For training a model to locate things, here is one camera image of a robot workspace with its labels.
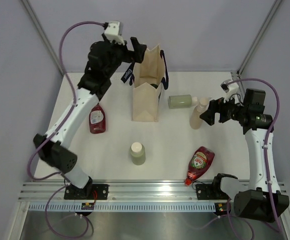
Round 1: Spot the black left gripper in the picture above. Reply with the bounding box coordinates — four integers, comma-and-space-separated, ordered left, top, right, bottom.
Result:
102, 33, 146, 78

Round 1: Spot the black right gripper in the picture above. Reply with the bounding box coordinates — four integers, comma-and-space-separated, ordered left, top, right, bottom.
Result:
200, 92, 248, 126

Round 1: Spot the beige pump bottle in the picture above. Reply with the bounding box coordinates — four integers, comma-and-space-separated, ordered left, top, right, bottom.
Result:
189, 97, 211, 130

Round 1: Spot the green bottle red cap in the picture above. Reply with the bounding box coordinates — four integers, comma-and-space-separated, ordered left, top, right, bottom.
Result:
151, 83, 159, 89

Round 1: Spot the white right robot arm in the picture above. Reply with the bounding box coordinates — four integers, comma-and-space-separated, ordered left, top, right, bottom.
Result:
200, 87, 290, 223

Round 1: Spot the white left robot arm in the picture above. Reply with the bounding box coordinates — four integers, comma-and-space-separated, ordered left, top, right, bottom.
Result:
33, 37, 147, 200

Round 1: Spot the beige canvas tote bag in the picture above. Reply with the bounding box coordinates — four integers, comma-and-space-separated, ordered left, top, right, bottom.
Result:
121, 44, 169, 122

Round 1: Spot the green bottle lying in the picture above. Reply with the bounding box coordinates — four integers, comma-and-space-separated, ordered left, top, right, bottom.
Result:
168, 94, 199, 109

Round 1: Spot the red Fairy dish soap bottle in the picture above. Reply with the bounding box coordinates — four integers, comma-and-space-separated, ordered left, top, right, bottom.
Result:
184, 146, 215, 186

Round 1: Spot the dark red bottle left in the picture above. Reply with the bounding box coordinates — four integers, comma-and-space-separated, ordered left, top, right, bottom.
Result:
89, 103, 107, 134

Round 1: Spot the green bottle standing white cap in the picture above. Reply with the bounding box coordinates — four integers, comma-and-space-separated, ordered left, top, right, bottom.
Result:
130, 142, 146, 166

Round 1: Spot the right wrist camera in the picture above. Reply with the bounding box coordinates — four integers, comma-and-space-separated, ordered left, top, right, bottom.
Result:
220, 79, 239, 103

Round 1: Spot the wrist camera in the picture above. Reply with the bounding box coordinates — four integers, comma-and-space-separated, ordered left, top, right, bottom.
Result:
220, 79, 239, 103
102, 20, 126, 46

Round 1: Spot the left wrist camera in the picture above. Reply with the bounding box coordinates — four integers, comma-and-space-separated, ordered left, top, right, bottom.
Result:
102, 20, 126, 46

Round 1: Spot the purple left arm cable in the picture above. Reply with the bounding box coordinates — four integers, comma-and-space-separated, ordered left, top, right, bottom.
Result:
25, 21, 108, 240

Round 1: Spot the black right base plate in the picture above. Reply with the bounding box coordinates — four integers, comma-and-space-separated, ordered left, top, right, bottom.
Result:
194, 183, 242, 200

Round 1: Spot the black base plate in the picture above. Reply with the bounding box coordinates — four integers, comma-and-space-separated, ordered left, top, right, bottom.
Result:
194, 183, 242, 200
63, 183, 109, 200

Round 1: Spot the right aluminium frame post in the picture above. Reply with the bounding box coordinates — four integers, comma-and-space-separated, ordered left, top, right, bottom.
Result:
236, 0, 284, 77

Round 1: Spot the aluminium frame post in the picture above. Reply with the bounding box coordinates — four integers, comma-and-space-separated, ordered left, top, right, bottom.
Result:
19, 0, 64, 76
236, 0, 284, 77

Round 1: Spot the aluminium mounting rail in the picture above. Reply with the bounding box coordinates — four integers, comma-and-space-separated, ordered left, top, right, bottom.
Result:
17, 180, 286, 201

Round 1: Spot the left aluminium frame post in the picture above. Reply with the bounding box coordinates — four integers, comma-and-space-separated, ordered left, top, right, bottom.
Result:
19, 0, 64, 76

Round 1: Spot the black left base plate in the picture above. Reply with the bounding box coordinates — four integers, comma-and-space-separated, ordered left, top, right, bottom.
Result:
63, 183, 109, 200

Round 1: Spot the white slotted cable duct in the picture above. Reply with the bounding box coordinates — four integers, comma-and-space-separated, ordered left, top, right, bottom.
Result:
28, 201, 216, 213

